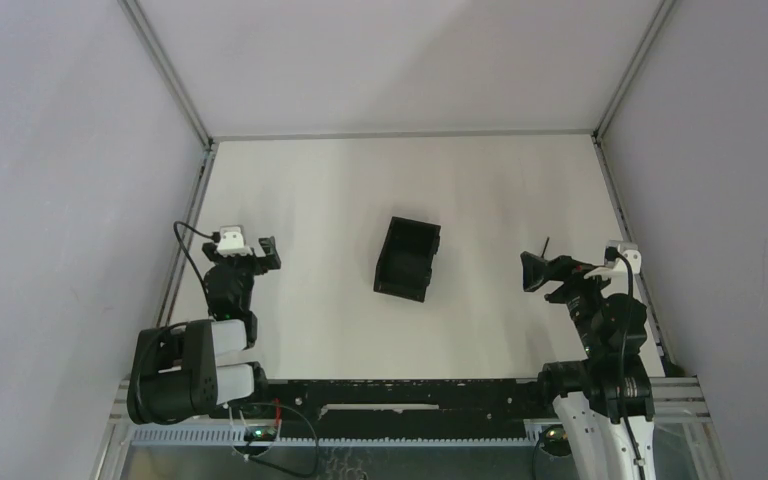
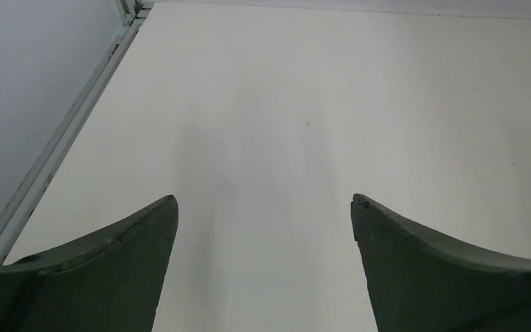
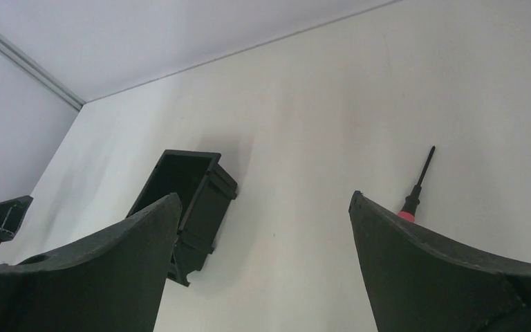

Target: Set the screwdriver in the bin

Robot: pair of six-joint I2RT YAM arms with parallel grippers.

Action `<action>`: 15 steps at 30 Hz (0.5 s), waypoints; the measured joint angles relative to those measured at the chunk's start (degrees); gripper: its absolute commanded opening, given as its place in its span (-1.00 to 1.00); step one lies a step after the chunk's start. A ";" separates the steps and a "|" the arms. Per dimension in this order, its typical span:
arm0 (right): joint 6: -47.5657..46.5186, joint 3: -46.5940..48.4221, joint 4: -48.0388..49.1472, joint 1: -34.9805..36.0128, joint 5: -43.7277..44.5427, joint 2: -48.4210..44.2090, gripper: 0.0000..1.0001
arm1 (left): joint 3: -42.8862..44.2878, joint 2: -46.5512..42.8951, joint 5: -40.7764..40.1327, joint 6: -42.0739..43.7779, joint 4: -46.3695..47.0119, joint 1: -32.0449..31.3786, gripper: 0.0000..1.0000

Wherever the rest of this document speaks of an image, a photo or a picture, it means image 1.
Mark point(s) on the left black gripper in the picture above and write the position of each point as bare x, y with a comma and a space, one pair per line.
247, 263

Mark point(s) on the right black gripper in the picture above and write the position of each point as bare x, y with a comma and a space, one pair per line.
564, 267

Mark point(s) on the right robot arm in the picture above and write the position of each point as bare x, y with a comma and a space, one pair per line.
605, 402

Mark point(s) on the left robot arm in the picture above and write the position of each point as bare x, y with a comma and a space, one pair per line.
176, 373

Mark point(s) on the black plastic bin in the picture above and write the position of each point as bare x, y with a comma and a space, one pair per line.
404, 267

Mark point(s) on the small green circuit board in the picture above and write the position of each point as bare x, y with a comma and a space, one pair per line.
260, 435

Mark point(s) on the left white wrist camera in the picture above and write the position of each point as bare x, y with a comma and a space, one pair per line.
232, 242

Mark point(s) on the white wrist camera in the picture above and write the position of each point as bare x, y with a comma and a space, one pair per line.
620, 259
232, 242

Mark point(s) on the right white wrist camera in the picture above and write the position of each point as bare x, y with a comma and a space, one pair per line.
620, 259

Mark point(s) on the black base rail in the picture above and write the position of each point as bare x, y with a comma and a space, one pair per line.
439, 408

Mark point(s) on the white slotted cable duct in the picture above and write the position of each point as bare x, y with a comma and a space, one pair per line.
227, 436

